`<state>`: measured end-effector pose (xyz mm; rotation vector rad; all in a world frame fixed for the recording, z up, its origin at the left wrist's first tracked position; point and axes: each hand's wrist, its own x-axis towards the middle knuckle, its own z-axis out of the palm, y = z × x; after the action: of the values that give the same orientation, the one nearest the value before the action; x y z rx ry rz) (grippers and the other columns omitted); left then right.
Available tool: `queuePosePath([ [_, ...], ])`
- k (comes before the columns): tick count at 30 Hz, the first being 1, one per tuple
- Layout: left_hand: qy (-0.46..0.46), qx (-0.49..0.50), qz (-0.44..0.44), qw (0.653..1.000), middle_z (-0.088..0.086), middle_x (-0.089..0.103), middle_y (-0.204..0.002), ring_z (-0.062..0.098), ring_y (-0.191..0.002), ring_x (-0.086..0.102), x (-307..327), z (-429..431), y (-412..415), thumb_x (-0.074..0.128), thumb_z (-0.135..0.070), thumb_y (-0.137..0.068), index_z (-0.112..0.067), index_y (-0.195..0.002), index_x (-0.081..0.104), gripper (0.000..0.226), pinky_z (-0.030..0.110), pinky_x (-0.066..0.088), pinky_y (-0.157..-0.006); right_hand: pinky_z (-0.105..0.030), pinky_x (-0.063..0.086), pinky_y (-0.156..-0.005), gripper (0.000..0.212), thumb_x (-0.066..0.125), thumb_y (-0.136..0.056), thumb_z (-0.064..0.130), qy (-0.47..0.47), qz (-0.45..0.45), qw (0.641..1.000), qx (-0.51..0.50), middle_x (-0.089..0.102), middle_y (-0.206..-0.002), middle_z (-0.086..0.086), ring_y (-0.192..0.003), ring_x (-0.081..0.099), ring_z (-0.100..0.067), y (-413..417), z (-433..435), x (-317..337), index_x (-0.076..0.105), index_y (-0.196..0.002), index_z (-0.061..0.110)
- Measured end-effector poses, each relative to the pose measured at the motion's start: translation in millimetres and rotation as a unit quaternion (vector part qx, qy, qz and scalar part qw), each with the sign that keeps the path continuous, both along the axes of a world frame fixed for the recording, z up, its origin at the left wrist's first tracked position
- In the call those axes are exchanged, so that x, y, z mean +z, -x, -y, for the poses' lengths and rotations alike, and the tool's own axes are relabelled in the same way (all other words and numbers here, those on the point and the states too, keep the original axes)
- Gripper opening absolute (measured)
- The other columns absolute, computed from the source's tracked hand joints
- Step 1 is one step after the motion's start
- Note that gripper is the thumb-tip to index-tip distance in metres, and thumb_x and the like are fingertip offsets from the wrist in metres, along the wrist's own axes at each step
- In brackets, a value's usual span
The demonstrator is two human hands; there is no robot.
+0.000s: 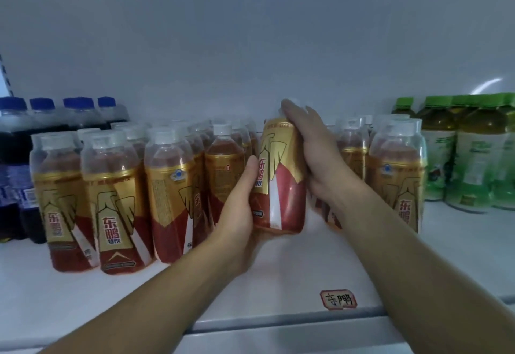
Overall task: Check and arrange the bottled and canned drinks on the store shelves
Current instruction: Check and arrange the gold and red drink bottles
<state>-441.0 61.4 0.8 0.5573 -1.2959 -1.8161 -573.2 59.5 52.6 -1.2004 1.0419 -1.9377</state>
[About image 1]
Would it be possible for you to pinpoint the person's right hand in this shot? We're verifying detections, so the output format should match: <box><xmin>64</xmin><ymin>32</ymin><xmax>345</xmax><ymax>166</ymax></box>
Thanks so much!
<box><xmin>279</xmin><ymin>99</ymin><xmax>365</xmax><ymax>208</ymax></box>

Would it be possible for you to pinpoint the person's left hand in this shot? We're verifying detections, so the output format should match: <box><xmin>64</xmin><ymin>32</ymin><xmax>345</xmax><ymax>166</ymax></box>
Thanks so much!
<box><xmin>205</xmin><ymin>155</ymin><xmax>263</xmax><ymax>276</ymax></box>

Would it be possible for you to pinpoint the gold red drink bottle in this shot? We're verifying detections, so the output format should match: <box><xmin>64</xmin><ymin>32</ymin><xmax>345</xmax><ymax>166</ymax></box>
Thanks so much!
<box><xmin>249</xmin><ymin>117</ymin><xmax>308</xmax><ymax>235</ymax></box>

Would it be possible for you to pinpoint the row of amber drink bottles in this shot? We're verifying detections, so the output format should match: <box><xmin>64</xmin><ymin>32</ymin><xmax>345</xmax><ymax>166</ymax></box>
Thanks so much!
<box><xmin>29</xmin><ymin>114</ymin><xmax>429</xmax><ymax>276</ymax></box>

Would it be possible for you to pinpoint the white metal shelf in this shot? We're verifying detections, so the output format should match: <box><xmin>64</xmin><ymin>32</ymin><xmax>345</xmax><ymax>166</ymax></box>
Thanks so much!
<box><xmin>0</xmin><ymin>0</ymin><xmax>515</xmax><ymax>354</ymax></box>

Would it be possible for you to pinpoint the row of green-capped bottles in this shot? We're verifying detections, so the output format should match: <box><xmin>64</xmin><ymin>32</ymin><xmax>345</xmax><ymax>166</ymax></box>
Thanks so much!
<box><xmin>392</xmin><ymin>92</ymin><xmax>515</xmax><ymax>213</ymax></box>

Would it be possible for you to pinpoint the group of blue-capped cola bottles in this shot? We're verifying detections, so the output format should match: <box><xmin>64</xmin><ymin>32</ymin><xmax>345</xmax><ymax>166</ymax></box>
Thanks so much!
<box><xmin>0</xmin><ymin>96</ymin><xmax>130</xmax><ymax>245</ymax></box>

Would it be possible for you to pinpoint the person's right forearm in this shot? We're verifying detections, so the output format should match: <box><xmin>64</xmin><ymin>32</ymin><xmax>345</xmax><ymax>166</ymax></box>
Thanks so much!
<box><xmin>334</xmin><ymin>181</ymin><xmax>515</xmax><ymax>354</ymax></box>

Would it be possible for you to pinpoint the person's left forearm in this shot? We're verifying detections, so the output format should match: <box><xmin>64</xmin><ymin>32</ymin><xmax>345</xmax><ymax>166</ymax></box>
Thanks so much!
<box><xmin>40</xmin><ymin>241</ymin><xmax>234</xmax><ymax>354</ymax></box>

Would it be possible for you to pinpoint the grey shelf label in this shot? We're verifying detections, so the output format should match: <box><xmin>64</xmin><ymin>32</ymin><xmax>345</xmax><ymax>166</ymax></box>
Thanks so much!
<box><xmin>319</xmin><ymin>289</ymin><xmax>358</xmax><ymax>311</ymax></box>

